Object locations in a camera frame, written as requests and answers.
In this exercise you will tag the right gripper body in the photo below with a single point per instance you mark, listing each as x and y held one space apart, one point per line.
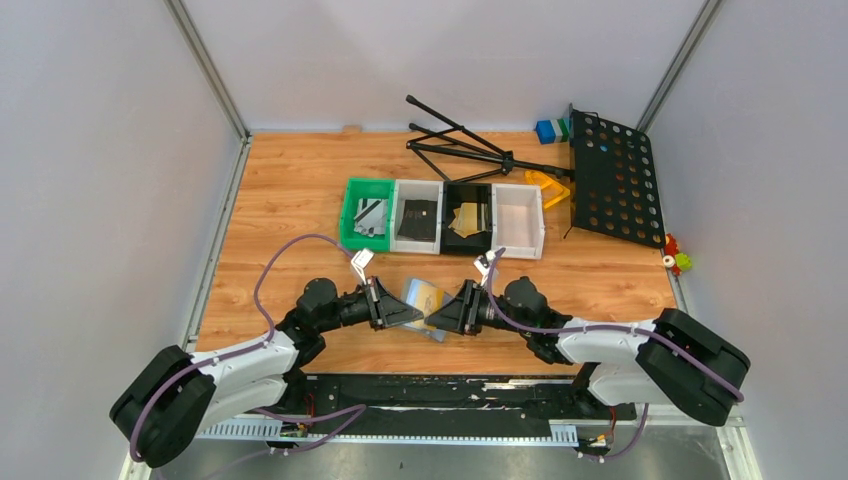
484 314

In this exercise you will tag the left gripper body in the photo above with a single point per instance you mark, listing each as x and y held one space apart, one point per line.
364 307

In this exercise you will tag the grey card holder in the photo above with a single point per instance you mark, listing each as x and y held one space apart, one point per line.
431 332

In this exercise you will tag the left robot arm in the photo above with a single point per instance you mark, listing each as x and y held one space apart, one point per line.
179 394

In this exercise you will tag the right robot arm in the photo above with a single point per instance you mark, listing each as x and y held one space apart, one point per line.
672 359

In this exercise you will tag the silver cards in bin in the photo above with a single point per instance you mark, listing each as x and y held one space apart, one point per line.
371 217

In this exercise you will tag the black card in bin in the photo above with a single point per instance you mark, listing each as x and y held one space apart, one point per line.
418 220

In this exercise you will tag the gold cards in bin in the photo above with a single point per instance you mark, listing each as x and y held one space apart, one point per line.
470 219

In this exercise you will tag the white bin with black card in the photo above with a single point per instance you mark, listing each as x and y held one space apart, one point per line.
415 189

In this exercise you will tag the white empty bin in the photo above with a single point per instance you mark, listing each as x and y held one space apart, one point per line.
518 225

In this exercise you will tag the green plastic bin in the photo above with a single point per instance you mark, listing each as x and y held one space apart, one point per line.
356 189

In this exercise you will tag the black plastic bin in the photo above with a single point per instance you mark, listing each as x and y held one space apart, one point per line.
455 193

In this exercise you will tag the black folding stand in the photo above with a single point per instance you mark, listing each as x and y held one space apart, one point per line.
460 142

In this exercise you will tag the black perforated tray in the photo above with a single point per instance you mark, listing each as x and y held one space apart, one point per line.
615 186

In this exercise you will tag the blue toy block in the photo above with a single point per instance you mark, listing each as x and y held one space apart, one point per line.
553 130

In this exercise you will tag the colourful toy figure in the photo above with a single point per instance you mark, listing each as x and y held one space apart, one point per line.
673 258

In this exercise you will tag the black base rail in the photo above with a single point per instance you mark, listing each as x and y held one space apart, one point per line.
444 406

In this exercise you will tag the yellow toy frame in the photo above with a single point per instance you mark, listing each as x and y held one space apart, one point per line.
553 192

